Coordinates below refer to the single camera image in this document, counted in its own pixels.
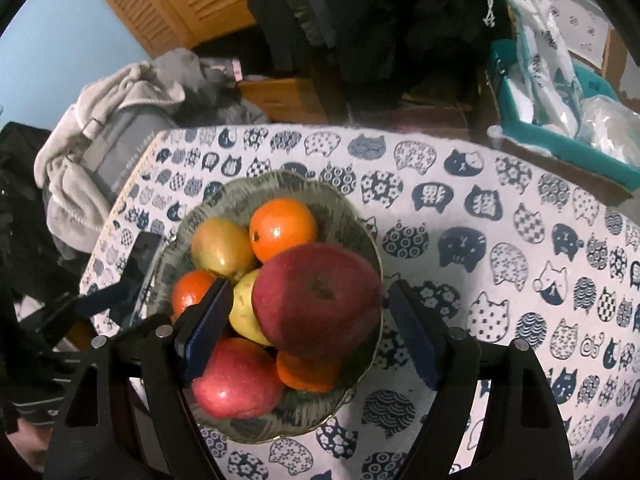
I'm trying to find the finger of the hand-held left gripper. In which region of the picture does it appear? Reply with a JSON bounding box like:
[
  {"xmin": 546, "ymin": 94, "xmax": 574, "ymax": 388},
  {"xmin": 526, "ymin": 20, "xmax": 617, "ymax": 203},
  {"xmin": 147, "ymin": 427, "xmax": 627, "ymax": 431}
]
[{"xmin": 39, "ymin": 279, "xmax": 138, "ymax": 344}]

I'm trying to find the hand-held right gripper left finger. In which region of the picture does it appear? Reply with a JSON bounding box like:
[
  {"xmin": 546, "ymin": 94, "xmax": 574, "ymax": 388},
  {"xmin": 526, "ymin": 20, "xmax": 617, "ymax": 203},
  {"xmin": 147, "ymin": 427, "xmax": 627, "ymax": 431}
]
[{"xmin": 42, "ymin": 276, "xmax": 236, "ymax": 480}]

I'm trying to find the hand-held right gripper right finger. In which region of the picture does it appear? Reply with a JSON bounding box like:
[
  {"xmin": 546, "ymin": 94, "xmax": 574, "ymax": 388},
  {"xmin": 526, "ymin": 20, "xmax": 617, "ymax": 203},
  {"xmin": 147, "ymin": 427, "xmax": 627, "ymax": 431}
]
[{"xmin": 387, "ymin": 280, "xmax": 573, "ymax": 480}]

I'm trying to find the large orange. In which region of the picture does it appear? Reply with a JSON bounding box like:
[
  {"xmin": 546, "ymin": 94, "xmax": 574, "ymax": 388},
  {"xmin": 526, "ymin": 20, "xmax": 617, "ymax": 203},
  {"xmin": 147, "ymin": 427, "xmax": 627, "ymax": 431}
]
[
  {"xmin": 249, "ymin": 199, "xmax": 319, "ymax": 264},
  {"xmin": 171, "ymin": 269, "xmax": 219, "ymax": 318}
]

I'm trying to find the yellow-green pear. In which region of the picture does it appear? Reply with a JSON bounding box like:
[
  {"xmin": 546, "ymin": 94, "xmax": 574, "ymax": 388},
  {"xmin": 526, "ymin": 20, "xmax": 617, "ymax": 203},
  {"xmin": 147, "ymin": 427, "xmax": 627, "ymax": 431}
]
[{"xmin": 229, "ymin": 269, "xmax": 273, "ymax": 347}]

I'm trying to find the bright red apple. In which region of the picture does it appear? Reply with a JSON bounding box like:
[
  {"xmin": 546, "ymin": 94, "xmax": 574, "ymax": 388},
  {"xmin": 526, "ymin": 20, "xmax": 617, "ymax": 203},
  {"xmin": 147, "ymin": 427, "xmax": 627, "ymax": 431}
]
[{"xmin": 192, "ymin": 337, "xmax": 286, "ymax": 419}]

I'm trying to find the green-yellow mango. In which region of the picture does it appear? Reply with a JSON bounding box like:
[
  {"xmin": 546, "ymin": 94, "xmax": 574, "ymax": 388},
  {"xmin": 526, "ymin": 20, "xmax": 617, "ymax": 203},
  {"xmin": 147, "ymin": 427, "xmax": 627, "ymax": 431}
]
[{"xmin": 191, "ymin": 216, "xmax": 258, "ymax": 278}]

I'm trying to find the dark red apple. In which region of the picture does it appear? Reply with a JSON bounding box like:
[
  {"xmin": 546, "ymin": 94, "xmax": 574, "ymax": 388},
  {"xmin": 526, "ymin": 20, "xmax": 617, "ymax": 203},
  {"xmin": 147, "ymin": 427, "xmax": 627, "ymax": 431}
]
[{"xmin": 251, "ymin": 242, "xmax": 383, "ymax": 358}]

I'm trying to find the small orange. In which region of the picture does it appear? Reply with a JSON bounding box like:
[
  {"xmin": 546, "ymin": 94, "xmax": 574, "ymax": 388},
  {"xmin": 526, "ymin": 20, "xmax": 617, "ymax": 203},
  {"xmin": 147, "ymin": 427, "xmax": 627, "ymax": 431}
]
[{"xmin": 276, "ymin": 349, "xmax": 342, "ymax": 393}]

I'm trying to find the black smartphone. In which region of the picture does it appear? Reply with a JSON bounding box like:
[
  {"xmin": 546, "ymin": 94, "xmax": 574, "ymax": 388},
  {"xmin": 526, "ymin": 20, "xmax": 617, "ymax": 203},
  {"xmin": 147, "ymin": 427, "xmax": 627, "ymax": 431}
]
[{"xmin": 109, "ymin": 231, "xmax": 165, "ymax": 328}]

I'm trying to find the cat print tablecloth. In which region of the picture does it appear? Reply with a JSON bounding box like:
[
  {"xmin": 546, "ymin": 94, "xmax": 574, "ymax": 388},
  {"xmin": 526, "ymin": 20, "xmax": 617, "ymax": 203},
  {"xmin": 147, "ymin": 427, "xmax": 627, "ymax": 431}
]
[{"xmin": 79, "ymin": 125, "xmax": 640, "ymax": 480}]

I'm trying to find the beige towel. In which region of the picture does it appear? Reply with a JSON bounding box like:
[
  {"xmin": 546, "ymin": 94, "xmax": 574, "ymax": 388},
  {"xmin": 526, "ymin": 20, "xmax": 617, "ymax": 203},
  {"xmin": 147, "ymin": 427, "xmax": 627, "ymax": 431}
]
[{"xmin": 35, "ymin": 62, "xmax": 186, "ymax": 256}]

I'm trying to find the dark cloth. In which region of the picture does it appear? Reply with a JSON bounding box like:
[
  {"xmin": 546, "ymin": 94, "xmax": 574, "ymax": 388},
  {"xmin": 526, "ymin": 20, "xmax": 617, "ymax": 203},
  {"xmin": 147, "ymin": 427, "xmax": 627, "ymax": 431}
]
[{"xmin": 0, "ymin": 121, "xmax": 68, "ymax": 311}]

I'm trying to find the grey bag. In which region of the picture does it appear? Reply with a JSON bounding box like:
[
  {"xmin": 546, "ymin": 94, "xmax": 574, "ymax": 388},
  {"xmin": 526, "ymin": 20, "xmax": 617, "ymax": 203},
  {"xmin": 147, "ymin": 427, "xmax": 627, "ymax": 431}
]
[{"xmin": 82, "ymin": 105, "xmax": 181, "ymax": 201}]

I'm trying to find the teal plastic basket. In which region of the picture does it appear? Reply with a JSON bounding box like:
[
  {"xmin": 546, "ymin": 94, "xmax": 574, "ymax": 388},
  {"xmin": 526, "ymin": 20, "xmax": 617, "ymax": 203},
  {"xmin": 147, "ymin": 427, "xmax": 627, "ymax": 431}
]
[{"xmin": 487, "ymin": 39, "xmax": 640, "ymax": 181}]

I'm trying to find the grey garment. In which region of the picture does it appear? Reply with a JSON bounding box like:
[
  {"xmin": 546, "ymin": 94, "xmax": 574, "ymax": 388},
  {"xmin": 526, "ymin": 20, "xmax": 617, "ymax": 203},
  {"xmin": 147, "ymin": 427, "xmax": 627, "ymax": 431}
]
[{"xmin": 152, "ymin": 49, "xmax": 271, "ymax": 128}]

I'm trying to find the wooden drawer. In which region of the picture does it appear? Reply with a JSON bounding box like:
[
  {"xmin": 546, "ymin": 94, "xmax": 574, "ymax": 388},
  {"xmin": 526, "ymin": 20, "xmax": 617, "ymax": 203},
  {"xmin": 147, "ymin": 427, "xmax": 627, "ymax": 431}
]
[{"xmin": 237, "ymin": 77, "xmax": 331, "ymax": 123}]

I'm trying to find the white plastic bag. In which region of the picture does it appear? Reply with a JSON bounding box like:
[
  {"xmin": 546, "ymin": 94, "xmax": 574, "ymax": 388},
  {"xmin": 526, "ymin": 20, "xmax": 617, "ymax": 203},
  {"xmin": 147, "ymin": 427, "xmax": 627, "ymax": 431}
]
[{"xmin": 575, "ymin": 95, "xmax": 640, "ymax": 161}]

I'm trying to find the white printed rice bag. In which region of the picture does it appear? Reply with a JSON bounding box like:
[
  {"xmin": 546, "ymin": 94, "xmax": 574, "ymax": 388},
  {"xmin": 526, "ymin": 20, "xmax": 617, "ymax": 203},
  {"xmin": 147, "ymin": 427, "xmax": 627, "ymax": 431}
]
[{"xmin": 485, "ymin": 0, "xmax": 588, "ymax": 136}]

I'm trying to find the black hanging coat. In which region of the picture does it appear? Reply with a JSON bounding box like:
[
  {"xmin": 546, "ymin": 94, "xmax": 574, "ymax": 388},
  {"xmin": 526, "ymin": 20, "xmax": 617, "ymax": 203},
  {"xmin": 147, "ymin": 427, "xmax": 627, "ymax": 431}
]
[{"xmin": 240, "ymin": 0, "xmax": 511, "ymax": 106}]

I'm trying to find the dark grey hanging jacket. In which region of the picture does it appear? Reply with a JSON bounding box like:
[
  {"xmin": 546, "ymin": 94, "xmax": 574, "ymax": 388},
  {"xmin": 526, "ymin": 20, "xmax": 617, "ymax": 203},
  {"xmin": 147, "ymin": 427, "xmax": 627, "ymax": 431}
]
[{"xmin": 272, "ymin": 0, "xmax": 336, "ymax": 51}]

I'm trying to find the white patterned drawer box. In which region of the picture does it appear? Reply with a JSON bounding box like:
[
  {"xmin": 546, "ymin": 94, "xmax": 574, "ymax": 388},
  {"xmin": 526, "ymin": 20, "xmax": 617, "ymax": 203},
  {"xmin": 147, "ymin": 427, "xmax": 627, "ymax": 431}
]
[{"xmin": 550, "ymin": 0, "xmax": 616, "ymax": 71}]

